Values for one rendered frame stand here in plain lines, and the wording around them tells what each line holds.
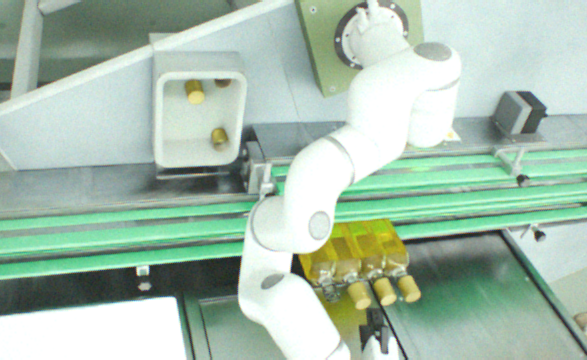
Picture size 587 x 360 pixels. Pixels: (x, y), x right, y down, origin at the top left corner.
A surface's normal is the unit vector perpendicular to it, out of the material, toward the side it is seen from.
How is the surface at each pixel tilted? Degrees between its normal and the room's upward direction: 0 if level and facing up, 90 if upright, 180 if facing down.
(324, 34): 3
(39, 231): 90
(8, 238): 90
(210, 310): 90
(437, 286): 90
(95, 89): 0
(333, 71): 3
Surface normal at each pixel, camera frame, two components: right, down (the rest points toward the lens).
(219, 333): 0.15, -0.76
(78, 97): 0.27, 0.65
